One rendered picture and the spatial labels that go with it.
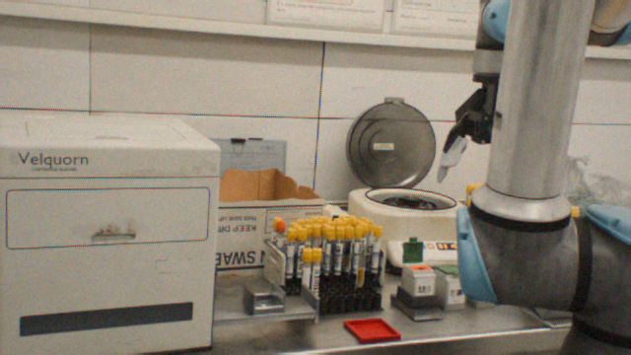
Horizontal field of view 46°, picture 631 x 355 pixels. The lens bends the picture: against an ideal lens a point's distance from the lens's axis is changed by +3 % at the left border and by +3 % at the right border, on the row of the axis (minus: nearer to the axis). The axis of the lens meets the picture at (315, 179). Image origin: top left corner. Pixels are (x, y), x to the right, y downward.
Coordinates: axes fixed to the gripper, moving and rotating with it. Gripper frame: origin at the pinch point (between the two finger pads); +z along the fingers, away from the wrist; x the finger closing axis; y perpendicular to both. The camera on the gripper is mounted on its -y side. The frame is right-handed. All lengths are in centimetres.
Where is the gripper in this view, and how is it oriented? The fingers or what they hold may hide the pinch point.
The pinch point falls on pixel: (476, 183)
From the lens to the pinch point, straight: 137.0
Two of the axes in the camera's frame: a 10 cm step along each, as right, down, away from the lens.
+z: -0.6, 9.7, 2.2
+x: 9.9, 0.2, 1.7
